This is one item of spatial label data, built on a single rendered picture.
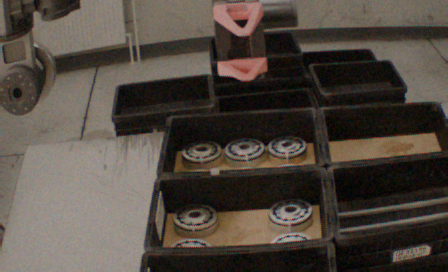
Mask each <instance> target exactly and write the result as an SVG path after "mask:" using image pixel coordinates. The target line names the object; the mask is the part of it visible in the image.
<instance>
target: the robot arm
mask: <svg viewBox="0 0 448 272"><path fill-rule="evenodd" d="M80 3H81V2H80V0H3V7H4V8H3V10H4V18H5V20H4V21H5V26H6V27H5V28H6V32H7V33H8V32H10V31H13V30H14V27H15V26H16V25H17V22H19V19H23V18H25V17H26V15H27V14H29V13H32V12H36V11H37V13H38V12H39V13H40V14H41V15H40V17H41V21H42V22H44V21H45V22H50V21H53V20H58V19H61V18H63V17H66V16H67V15H69V14H70V13H71V12H72V11H75V10H78V9H81V6H80ZM211 4H212V13H213V19H214V29H215V40H216V46H217V67H218V74H219V75H220V76H232V77H234V78H237V79H239V80H241V81H250V80H253V79H254V78H255V77H256V76H257V75H258V74H259V73H262V72H263V73H265V72H267V58H266V46H265V42H264V29H272V28H275V29H281V28H289V27H292V28H297V27H298V10H297V7H296V2H295V0H211ZM245 73H247V74H245Z"/></svg>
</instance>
